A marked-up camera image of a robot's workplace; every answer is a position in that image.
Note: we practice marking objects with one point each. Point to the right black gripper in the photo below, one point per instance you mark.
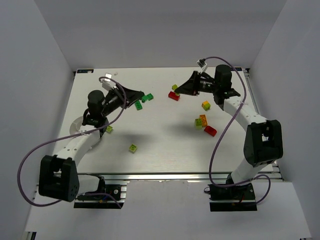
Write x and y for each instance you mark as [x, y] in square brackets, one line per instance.
[196, 83]

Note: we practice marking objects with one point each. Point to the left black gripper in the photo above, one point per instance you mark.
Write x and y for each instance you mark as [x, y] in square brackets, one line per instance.
[121, 97]

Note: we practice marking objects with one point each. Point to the dark green long lego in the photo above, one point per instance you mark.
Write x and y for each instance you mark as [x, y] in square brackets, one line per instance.
[138, 105]

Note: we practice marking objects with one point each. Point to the dark green square lego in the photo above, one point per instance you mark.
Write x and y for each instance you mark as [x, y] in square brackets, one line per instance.
[147, 97]

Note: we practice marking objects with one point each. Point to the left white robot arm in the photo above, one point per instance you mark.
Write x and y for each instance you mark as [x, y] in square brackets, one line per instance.
[58, 177]

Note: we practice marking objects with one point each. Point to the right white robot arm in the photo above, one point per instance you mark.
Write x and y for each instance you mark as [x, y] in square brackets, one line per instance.
[263, 143]

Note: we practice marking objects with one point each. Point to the red rectangular lego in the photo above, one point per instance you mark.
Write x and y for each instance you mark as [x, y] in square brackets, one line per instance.
[174, 96]

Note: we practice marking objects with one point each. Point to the orange long lego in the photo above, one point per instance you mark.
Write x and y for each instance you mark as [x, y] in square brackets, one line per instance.
[203, 119]

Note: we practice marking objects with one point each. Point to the red sloped lego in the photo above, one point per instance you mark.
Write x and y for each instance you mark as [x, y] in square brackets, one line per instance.
[210, 130]

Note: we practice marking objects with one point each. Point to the left blue table label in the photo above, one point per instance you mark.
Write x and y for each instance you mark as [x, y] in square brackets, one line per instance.
[85, 71]

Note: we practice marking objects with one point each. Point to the lime lego table centre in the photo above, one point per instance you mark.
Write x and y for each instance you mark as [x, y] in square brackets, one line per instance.
[133, 148]

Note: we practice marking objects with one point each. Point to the white round divided container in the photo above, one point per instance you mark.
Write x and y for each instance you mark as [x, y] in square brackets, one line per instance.
[76, 125]

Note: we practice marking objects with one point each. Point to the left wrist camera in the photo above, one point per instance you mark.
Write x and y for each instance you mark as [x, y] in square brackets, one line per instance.
[106, 82]

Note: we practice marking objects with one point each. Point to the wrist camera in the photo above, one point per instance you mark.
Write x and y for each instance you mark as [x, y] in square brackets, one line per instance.
[202, 64]
[106, 82]

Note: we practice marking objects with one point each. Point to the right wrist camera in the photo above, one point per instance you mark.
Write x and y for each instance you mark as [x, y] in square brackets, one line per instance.
[202, 64]

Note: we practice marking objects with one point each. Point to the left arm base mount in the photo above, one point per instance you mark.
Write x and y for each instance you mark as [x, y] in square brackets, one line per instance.
[107, 195]

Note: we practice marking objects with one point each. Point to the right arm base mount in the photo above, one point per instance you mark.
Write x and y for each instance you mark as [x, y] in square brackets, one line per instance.
[232, 199]

